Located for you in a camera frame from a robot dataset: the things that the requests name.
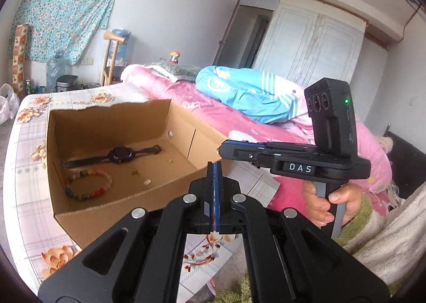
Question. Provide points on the green bottle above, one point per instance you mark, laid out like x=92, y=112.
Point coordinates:
x=28, y=87

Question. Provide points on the wooden crutch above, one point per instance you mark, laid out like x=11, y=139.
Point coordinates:
x=107, y=60

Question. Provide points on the person's right hand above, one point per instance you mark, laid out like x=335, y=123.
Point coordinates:
x=316, y=210

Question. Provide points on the dark trash can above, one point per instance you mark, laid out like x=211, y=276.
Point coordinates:
x=67, y=83

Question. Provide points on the pink floral quilt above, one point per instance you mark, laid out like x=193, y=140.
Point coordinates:
x=233, y=123

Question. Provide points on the floral tablecloth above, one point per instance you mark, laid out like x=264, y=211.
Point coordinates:
x=26, y=196

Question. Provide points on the small figurine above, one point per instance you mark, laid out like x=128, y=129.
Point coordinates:
x=174, y=57

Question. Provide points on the blue striped blanket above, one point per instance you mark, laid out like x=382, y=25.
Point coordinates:
x=233, y=90

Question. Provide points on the white plastic bag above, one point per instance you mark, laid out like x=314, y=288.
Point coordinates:
x=8, y=103

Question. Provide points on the blue water jug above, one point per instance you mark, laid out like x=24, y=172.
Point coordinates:
x=121, y=45

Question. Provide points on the black wrist watch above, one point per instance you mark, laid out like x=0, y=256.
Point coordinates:
x=119, y=154

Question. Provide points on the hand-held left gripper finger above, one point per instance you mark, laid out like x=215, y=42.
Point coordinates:
x=212, y=196
x=218, y=196

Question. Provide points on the rolled patterned mat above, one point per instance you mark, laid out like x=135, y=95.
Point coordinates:
x=18, y=60

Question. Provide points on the wall socket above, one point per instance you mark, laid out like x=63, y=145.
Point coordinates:
x=87, y=61

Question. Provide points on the white wardrobe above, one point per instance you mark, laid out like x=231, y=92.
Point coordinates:
x=309, y=37

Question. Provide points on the black chair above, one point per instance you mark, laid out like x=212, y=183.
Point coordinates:
x=409, y=163

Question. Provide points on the clear water jug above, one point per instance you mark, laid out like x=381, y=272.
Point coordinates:
x=56, y=70

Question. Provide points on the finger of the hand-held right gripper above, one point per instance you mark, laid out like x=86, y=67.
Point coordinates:
x=246, y=142
x=239, y=153

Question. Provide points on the grey-green pillow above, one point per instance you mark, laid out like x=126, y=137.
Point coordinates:
x=176, y=72

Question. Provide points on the green fluffy cloth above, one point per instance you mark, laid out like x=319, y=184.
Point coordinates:
x=361, y=220

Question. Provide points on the cardboard box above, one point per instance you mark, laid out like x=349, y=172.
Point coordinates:
x=93, y=220

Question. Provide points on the open room door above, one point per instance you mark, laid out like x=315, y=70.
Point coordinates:
x=228, y=33

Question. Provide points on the teal floral wall cloth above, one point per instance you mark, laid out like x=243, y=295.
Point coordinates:
x=66, y=10

